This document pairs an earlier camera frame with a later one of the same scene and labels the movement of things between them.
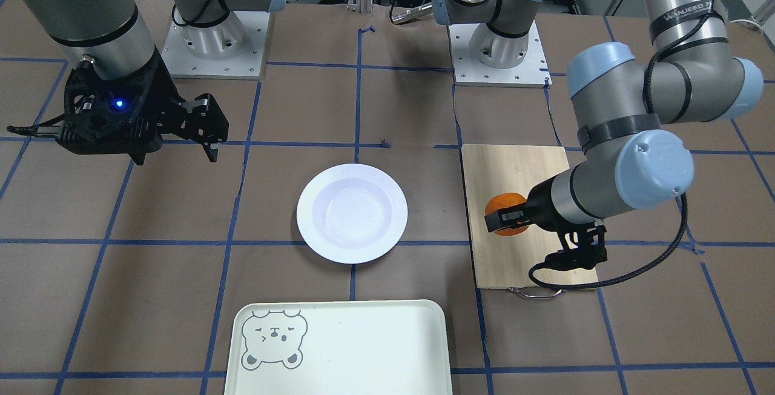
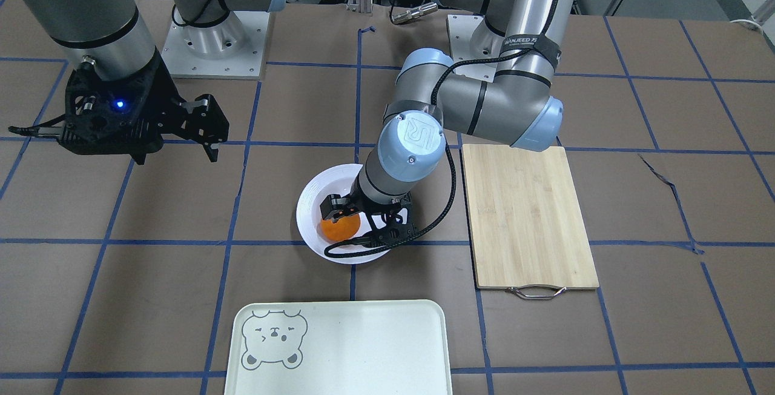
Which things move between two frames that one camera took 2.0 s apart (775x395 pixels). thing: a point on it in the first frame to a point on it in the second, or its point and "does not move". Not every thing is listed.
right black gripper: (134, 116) does not move
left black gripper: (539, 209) to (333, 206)
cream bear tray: (384, 347) does not move
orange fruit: (504, 200) to (342, 229)
